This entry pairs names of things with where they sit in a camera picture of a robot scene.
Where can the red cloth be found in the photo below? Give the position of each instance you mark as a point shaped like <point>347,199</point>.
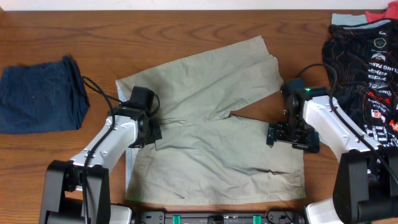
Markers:
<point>389,13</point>

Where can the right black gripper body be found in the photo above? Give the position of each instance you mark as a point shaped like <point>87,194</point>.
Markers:
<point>301,134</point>

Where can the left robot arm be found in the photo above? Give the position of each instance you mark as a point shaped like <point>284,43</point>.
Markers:
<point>78,190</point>

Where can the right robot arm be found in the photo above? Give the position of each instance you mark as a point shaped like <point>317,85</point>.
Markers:
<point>365,188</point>

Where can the folded navy blue shorts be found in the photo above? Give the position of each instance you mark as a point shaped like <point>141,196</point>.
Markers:
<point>43,98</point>

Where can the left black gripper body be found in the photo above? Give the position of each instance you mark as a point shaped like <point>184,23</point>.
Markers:
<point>153,132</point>

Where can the khaki cargo shorts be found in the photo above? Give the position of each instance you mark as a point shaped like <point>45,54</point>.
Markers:
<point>208,156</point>

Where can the light blue cloth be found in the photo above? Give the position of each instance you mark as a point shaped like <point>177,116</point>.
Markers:
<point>348,19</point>

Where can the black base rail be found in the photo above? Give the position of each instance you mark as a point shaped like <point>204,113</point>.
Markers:
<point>217,217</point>

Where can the black printed cycling jersey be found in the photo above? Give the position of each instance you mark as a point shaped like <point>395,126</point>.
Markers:
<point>365,61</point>

